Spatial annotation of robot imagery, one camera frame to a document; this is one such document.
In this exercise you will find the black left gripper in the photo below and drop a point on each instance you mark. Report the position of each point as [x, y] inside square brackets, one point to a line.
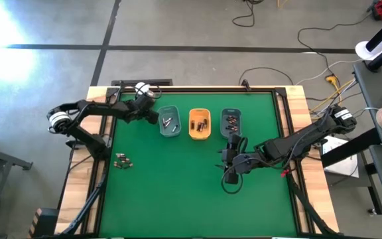
[141, 108]

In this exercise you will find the red clip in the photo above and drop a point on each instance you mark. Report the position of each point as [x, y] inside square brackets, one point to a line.
[284, 173]

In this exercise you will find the silver battery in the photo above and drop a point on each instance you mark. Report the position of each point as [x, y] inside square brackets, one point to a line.
[175, 127]

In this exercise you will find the yellow plastic bin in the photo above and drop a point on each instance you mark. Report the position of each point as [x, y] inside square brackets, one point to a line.
[196, 134]

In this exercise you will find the black aluminium table frame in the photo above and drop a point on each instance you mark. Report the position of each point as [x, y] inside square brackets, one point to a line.
[211, 90]

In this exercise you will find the black box with striped edge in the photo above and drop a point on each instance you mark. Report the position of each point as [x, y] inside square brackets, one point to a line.
[46, 222]

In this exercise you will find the green table mat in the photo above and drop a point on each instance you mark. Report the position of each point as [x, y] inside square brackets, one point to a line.
[177, 199]

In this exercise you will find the white tower fan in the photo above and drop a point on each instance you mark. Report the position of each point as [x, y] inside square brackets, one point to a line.
[365, 49]

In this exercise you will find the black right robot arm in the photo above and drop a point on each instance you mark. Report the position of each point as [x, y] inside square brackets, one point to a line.
[297, 139]

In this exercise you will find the light teal plastic bin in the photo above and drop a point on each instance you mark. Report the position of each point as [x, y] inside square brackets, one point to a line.
[174, 116]

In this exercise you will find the blue-grey plastic bin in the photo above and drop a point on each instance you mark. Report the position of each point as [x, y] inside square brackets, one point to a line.
[225, 134]

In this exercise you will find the white box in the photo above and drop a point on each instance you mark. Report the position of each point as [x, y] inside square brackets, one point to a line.
[343, 162]

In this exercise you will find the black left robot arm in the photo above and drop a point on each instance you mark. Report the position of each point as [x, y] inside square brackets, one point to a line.
[104, 108]

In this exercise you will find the black floor vent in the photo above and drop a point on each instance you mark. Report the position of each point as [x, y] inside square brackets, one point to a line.
[158, 82]

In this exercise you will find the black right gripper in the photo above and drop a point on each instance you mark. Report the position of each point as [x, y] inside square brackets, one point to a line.
[235, 162]

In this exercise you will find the black support bar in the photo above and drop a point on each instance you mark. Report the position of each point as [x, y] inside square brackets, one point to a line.
[353, 147]

